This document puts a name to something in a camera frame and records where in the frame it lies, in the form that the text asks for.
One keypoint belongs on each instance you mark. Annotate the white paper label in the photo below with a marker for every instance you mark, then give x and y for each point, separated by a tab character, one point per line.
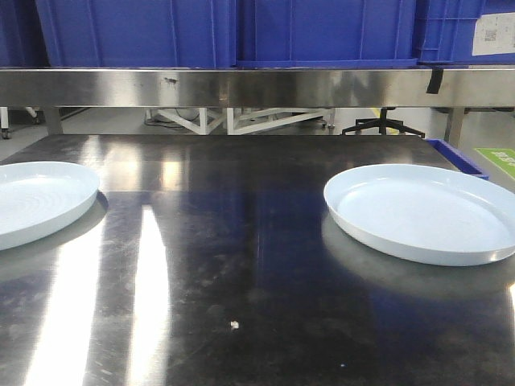
494	34

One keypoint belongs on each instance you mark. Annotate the middle blue plastic crate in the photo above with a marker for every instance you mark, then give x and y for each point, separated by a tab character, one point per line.
325	34

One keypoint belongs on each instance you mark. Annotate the far left blue crate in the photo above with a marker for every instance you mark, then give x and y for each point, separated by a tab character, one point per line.
22	43

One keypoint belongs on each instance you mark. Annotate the white metal frame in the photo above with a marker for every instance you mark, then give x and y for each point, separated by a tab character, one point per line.
236	121

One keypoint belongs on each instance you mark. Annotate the blue bin beside table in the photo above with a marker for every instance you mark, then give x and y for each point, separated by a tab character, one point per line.
457	158

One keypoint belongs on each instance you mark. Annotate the white cart leg with caster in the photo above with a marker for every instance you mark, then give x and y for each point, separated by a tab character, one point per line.
5	124

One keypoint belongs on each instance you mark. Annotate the left blue plastic crate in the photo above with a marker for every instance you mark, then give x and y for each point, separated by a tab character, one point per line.
138	34

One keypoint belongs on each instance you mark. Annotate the blue plastic crate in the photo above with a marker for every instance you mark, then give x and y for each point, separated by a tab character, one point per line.
325	34
138	34

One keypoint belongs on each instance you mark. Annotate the light blue plate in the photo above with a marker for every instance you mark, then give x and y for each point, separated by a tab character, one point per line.
41	198
424	214

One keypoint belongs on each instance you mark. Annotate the stainless steel upper shelf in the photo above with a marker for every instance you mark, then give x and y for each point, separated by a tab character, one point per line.
461	88

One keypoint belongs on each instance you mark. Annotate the right blue labelled crate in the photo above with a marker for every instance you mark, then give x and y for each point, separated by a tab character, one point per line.
444	30

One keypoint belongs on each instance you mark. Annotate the black tape strip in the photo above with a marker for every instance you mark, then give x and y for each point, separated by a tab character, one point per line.
435	81

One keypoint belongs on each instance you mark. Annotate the black office chair base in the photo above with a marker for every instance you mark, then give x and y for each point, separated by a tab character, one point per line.
382	123

